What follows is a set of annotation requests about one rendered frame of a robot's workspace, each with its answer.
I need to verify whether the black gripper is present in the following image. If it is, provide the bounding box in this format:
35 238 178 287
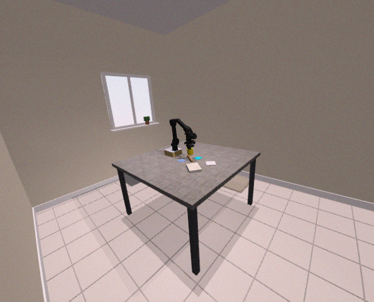
184 138 194 150

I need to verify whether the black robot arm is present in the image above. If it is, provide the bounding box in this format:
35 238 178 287
169 118 197 151

